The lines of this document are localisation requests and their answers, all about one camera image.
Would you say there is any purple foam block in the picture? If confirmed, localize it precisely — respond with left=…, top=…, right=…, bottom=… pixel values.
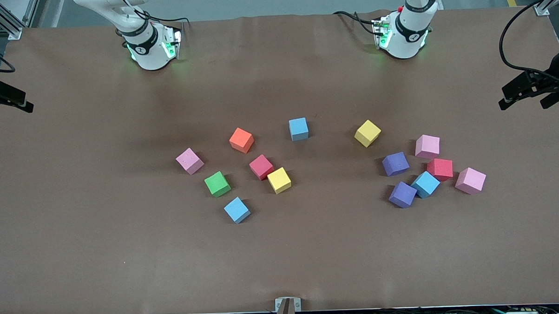
left=381, top=151, right=410, bottom=177
left=388, top=181, right=418, bottom=209

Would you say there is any yellow foam block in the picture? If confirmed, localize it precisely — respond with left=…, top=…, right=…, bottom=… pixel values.
left=267, top=167, right=292, bottom=195
left=354, top=119, right=382, bottom=148

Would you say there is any green foam block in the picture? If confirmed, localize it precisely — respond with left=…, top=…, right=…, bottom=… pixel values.
left=204, top=171, right=232, bottom=198

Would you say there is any orange foam block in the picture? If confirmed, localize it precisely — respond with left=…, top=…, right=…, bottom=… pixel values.
left=228, top=127, right=255, bottom=155

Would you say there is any blue foam block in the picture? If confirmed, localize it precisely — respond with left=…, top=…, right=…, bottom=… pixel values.
left=289, top=118, right=309, bottom=142
left=410, top=170, right=441, bottom=199
left=223, top=196, right=251, bottom=224

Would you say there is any red foam block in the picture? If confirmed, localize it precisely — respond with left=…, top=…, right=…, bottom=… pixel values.
left=426, top=157, right=454, bottom=183
left=248, top=153, right=275, bottom=181

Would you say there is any pink foam block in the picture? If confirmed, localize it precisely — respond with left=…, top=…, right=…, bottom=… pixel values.
left=176, top=147, right=205, bottom=176
left=454, top=167, right=487, bottom=196
left=414, top=134, right=441, bottom=160

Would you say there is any large table mat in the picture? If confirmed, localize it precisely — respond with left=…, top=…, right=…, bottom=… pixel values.
left=0, top=3, right=559, bottom=314

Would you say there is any black arm base cable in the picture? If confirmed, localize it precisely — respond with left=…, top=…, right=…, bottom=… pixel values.
left=116, top=0, right=190, bottom=28
left=333, top=9, right=379, bottom=37

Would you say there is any small metal bracket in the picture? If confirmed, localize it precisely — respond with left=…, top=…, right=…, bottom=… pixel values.
left=275, top=297, right=302, bottom=314

